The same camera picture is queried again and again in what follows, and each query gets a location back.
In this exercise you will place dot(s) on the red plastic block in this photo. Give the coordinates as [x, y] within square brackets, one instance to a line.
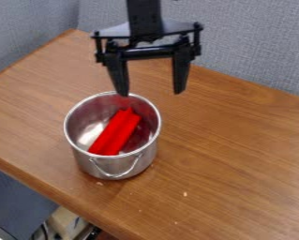
[117, 133]

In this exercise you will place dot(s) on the beige box under table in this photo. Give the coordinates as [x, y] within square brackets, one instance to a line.
[66, 226]

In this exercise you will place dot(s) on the metal pot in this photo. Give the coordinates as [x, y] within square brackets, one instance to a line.
[85, 123]

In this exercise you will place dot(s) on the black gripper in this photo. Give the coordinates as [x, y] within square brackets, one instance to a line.
[146, 27]

